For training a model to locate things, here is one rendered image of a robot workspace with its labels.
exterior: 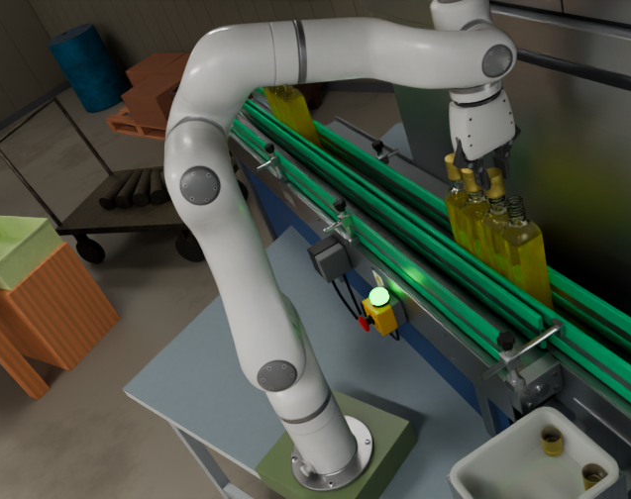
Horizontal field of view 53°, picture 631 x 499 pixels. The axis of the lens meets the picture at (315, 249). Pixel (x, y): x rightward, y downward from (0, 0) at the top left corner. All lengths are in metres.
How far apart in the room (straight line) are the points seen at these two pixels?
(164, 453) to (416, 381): 1.51
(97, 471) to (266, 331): 2.00
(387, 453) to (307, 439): 0.19
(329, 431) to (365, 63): 0.73
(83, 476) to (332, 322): 1.56
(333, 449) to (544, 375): 0.46
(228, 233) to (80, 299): 2.59
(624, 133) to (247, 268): 0.62
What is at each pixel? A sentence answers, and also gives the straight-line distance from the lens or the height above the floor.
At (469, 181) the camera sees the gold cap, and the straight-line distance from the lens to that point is 1.21.
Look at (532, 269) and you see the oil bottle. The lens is 1.21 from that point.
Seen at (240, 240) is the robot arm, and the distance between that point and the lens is 1.04.
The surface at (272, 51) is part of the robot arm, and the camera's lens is 0.94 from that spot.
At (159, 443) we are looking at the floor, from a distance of 2.94.
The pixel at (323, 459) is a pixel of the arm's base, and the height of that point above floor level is 0.89.
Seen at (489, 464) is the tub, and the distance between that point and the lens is 1.20.
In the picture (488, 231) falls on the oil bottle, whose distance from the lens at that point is 1.22.
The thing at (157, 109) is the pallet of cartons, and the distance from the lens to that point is 5.42.
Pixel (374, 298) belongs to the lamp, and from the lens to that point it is 1.46.
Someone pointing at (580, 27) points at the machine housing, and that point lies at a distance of 1.07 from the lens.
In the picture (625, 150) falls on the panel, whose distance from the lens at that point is 1.09.
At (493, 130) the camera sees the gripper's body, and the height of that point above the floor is 1.43.
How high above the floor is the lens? 1.97
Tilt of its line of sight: 35 degrees down
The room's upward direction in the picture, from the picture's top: 23 degrees counter-clockwise
